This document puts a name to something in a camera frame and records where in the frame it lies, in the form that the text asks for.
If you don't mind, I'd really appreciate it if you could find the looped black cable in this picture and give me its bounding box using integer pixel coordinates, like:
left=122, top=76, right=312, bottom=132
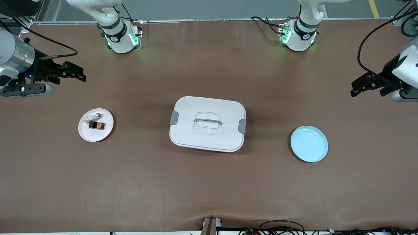
left=258, top=220, right=306, bottom=235

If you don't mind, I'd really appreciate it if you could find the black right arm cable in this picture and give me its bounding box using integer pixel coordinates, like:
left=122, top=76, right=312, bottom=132
left=13, top=16, right=79, bottom=60

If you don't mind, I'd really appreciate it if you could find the aluminium table edge rail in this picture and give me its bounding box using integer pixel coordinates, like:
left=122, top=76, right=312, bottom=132
left=33, top=18, right=395, bottom=25

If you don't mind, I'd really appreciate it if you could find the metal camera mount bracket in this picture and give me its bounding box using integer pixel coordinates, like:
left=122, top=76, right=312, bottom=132
left=201, top=216, right=223, bottom=235

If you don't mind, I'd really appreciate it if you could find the white switch with green button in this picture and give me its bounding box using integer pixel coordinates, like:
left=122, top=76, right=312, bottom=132
left=84, top=112, right=103, bottom=124

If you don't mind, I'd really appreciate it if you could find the black arm base cable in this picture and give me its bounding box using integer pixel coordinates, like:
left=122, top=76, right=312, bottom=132
left=250, top=16, right=288, bottom=36

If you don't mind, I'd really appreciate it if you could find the aluminium frame profile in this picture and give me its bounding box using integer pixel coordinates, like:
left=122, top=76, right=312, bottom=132
left=13, top=0, right=44, bottom=36
left=392, top=0, right=418, bottom=26

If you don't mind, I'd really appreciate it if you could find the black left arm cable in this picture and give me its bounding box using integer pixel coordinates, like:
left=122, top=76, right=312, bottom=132
left=357, top=0, right=418, bottom=84

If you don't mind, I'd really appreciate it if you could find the tangled black cable bundle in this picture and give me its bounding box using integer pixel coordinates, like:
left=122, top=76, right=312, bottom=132
left=327, top=226, right=418, bottom=235

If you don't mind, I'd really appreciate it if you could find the pink round plate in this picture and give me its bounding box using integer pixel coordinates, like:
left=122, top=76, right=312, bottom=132
left=78, top=108, right=114, bottom=142

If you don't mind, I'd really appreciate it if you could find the brown table cover sheet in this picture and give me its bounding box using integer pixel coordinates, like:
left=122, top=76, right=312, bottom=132
left=0, top=19, right=418, bottom=233

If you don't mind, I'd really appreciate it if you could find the light blue round plate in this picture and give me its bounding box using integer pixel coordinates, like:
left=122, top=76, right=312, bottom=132
left=290, top=126, right=329, bottom=163

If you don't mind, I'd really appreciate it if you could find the white lidded storage box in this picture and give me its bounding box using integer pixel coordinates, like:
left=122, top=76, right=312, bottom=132
left=169, top=96, right=247, bottom=153

